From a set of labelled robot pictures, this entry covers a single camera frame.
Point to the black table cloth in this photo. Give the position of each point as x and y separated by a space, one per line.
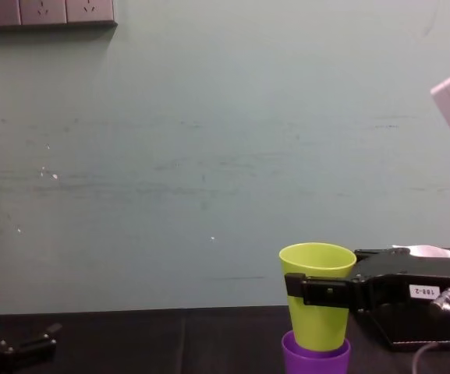
170 343

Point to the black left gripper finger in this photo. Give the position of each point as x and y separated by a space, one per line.
33 343

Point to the lime green plastic cup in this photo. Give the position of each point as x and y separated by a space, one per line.
318 327

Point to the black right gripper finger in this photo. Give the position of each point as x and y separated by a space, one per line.
380 254
326 292

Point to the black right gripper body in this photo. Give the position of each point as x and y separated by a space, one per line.
396 272

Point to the purple plastic cup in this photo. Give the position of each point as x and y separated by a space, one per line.
314 364

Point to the grey wall socket panel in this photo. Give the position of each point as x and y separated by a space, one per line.
45 11

